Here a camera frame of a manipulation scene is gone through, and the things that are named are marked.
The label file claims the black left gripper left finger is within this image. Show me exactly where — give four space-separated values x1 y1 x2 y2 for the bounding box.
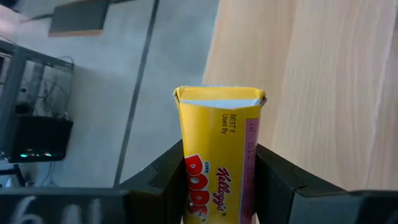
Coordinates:
0 139 189 224

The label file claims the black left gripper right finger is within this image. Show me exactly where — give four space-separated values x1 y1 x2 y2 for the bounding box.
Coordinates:
254 143 398 224

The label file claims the yellow Corn Pops cereal box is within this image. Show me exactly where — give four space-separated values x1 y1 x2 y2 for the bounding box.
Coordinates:
172 85 267 224

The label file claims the black computer box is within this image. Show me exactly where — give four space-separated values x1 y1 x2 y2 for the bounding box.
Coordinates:
8 114 75 164

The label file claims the black floor mat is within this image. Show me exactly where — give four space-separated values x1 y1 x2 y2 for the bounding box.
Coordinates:
47 0 110 38

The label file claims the wooden shelf with black frame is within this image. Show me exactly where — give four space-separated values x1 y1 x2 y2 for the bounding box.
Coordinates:
202 0 398 192

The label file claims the grey metal desk frame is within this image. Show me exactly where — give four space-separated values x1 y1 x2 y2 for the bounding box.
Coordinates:
0 40 75 156

